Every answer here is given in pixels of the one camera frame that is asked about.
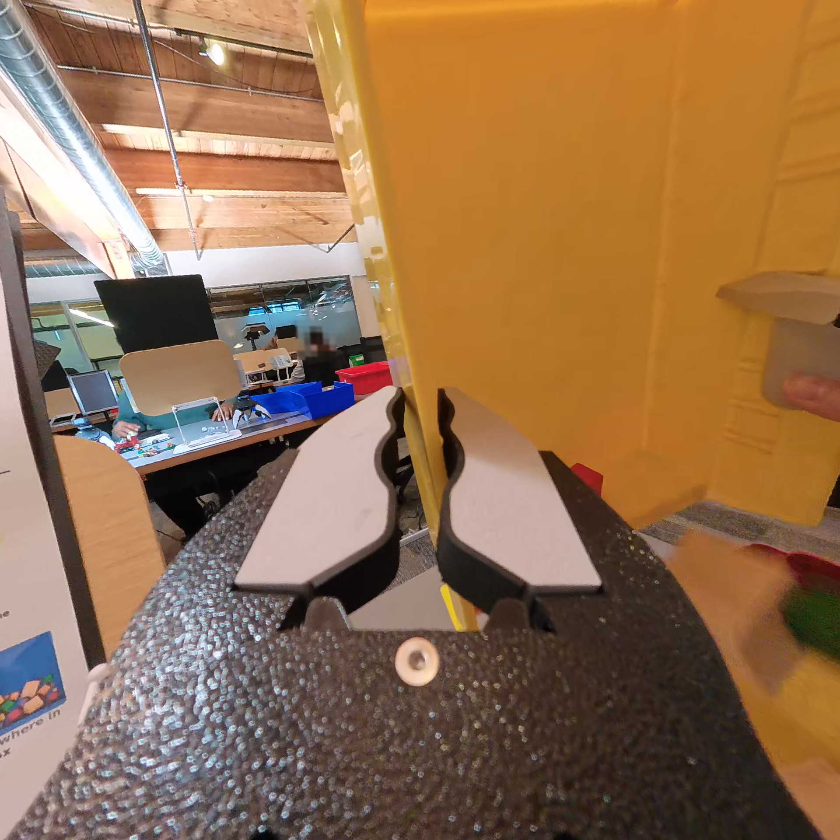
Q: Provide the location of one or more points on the heap of colourful toy bricks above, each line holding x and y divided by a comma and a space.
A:
141, 446

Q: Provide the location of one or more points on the black and white gripper device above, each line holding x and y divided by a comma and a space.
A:
253, 410

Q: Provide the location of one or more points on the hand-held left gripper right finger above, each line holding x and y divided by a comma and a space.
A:
512, 518

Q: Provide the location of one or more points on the clear acrylic stand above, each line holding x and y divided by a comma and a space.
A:
203, 426

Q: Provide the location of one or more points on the grey computer monitor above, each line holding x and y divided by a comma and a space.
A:
94, 392

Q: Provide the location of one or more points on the white instruction sheet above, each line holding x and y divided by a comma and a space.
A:
33, 525

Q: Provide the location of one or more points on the black standing panel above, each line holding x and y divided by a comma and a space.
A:
154, 315

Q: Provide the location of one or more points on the grey office desk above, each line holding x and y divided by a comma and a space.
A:
262, 436

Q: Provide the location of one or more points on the yellow plastic box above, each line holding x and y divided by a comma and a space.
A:
558, 229

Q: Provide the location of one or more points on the person's right hand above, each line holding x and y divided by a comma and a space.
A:
817, 394

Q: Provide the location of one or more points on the pile of wooden cubes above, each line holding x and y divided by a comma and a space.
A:
722, 604

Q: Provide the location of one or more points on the silver air duct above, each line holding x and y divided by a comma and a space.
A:
65, 118

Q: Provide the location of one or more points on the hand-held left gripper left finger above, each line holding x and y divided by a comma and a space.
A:
328, 505

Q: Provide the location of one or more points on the metal ceiling pipe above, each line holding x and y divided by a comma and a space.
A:
167, 131

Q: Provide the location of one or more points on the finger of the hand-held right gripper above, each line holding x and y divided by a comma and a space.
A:
787, 295

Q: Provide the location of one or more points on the ceiling lamp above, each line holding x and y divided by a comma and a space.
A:
215, 52

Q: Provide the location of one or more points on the red plastic bin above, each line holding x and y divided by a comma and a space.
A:
364, 379

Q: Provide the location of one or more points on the rounded wooden desk divider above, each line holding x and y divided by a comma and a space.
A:
259, 361
177, 377

